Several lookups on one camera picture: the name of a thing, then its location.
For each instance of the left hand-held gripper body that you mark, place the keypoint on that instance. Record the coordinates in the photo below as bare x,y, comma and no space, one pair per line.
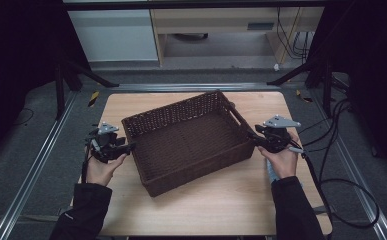
104,148

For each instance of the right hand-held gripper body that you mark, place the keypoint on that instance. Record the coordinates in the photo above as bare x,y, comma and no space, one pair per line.
276,140

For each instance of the brown woven basket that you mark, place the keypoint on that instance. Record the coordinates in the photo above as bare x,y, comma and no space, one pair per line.
187,143

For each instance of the person's left hand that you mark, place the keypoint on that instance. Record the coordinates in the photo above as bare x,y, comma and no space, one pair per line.
101,171

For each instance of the person's right hand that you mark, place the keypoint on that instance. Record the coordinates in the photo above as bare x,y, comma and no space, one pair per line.
282,163

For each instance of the yellow black tape strip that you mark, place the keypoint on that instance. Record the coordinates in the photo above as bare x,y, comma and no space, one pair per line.
302,96
93,99

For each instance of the small white object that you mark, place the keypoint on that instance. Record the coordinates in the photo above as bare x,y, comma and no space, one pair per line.
276,67

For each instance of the black metal stand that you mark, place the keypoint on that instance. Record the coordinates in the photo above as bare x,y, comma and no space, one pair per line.
60,90
317,71

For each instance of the white cabinet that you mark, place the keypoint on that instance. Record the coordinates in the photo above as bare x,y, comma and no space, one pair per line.
114,35

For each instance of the light wooden office desk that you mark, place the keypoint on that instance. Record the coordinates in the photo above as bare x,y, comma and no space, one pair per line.
214,20

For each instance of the dark curtain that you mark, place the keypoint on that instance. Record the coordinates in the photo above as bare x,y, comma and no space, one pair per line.
374,50
17,50

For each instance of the aluminium floor rail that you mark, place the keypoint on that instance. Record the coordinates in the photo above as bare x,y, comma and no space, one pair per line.
34,166
364,193

